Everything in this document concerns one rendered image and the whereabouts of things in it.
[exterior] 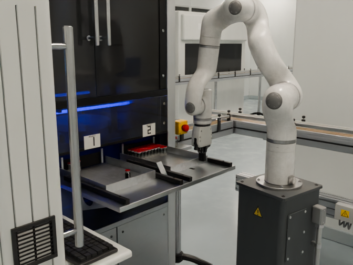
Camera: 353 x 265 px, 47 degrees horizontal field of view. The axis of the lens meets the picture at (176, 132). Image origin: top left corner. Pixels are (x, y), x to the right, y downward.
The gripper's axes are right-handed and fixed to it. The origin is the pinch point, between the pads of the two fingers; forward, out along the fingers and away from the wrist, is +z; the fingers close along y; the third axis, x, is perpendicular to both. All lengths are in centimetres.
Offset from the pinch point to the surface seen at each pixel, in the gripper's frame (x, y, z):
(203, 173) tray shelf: 8.3, 9.6, 4.3
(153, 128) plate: -28.3, 4.3, -10.6
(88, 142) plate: -28, 43, -10
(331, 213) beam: 29, -84, 47
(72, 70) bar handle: 26, 84, -45
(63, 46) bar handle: 26, 86, -51
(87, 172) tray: -29, 44, 4
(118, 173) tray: -18.7, 34.7, 3.8
